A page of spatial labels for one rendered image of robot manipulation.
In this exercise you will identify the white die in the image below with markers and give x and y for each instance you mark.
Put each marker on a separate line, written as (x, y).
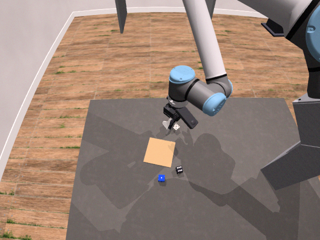
(176, 128)

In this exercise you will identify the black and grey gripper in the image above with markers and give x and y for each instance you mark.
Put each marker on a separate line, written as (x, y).
(169, 111)

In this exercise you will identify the black die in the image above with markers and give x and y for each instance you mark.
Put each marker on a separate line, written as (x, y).
(179, 169)

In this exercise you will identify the tan flat mat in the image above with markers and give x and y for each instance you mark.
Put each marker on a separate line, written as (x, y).
(159, 152)

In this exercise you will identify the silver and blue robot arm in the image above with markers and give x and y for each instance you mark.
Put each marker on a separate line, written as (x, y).
(300, 20)

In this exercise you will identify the blue die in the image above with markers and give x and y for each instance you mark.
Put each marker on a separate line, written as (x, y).
(161, 178)

